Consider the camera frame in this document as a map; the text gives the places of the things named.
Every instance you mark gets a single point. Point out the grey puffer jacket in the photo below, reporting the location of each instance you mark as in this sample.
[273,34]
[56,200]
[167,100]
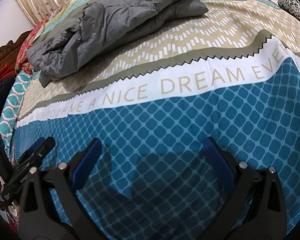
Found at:
[102,30]

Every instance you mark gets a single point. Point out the patterned blue beige bed sheet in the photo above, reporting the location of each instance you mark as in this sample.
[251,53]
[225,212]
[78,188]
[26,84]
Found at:
[165,105]

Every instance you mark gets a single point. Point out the carved wooden headboard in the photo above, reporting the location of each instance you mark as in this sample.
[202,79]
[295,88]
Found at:
[5,52]

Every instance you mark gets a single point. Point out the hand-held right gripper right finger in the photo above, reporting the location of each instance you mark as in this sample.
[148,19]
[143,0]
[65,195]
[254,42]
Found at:
[218,165]

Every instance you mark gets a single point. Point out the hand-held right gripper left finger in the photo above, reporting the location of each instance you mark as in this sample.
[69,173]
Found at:
[87,162]

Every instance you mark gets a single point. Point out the red cloth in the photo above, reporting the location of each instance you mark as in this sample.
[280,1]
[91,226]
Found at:
[0,76]

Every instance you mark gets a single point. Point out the red floral quilt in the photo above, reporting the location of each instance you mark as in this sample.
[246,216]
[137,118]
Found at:
[25,52]

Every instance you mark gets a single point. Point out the dark navy cloth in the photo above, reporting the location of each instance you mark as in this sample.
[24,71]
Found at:
[0,97]

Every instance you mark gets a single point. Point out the black white patterned cloth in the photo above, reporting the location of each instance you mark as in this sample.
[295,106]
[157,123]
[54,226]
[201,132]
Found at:
[295,7]

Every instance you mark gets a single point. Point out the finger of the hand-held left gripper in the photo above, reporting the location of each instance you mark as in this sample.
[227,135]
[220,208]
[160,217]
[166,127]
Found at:
[33,150]
[47,146]

